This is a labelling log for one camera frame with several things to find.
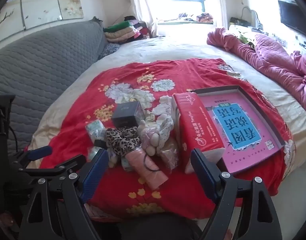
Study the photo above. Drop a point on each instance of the clear plastic bag of cloth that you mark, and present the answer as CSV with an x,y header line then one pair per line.
x,y
169,155

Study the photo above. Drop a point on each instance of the leopard print scrunchie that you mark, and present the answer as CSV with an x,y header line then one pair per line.
x,y
123,140

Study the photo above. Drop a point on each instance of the dark square box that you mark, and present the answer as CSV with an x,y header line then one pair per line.
x,y
125,115

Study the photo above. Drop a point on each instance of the pink box lid tray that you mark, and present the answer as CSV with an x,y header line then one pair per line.
x,y
218,90

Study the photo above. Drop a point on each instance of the pink and blue book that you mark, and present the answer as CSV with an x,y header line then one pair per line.
x,y
243,130

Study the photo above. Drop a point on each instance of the floral wall painting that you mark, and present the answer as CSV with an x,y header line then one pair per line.
x,y
43,2

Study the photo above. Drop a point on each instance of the cream plush bear purple bow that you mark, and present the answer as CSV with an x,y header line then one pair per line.
x,y
114,158

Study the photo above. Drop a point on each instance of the green cloth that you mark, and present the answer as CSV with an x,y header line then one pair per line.
x,y
244,38

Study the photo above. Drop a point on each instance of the red tissue pack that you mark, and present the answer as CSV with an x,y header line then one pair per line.
x,y
195,127

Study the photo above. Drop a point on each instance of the dark patterned pillow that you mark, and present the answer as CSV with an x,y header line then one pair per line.
x,y
109,50

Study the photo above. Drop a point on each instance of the pink quilt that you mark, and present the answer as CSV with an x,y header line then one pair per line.
x,y
273,60

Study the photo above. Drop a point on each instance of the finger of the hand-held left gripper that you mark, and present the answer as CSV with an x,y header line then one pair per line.
x,y
58,166
40,152

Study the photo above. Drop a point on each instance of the cluttered white desk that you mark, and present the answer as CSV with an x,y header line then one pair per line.
x,y
268,33

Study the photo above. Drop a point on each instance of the light blue tissue packet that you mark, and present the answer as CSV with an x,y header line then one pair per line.
x,y
93,153

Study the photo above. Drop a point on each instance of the green floral tissue packet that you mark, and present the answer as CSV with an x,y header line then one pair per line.
x,y
95,130

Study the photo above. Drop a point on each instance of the grey quilted headboard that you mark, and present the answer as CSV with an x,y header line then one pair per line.
x,y
43,62

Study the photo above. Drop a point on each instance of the clothes on windowsill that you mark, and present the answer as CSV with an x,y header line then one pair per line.
x,y
204,18

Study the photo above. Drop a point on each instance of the black flat television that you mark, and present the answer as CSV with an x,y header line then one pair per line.
x,y
293,17

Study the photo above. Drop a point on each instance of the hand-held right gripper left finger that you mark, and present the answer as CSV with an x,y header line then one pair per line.
x,y
95,172

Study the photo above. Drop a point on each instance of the stack of folded clothes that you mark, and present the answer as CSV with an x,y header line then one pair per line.
x,y
123,31

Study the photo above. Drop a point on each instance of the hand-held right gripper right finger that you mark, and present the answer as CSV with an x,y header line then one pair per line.
x,y
203,175

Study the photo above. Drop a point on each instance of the red floral blanket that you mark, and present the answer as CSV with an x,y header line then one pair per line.
x,y
80,110

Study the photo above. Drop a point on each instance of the cream curtain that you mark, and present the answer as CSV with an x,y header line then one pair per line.
x,y
221,2
143,5

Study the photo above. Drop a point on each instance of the beige bed sheet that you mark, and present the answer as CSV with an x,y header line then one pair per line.
x,y
173,47

